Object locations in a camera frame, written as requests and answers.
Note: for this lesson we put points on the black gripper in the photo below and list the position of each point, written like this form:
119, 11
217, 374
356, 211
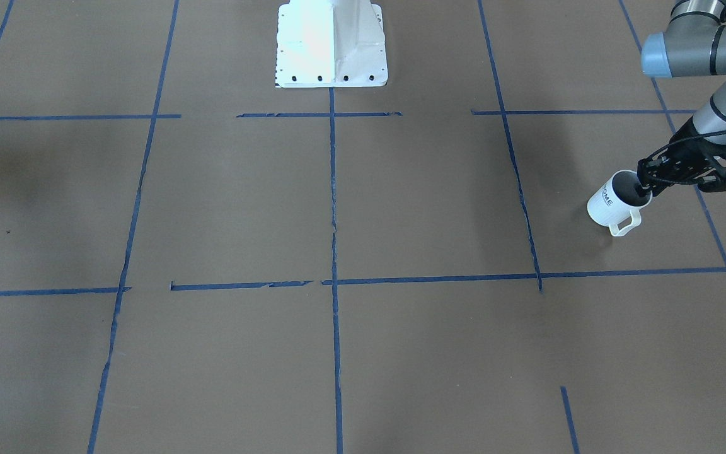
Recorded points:
686, 152

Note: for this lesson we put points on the white mug with handle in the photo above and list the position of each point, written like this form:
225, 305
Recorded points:
617, 205

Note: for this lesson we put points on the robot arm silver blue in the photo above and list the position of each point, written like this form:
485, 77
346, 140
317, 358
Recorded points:
693, 44

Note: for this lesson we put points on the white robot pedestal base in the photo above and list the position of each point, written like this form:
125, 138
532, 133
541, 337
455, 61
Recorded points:
330, 44

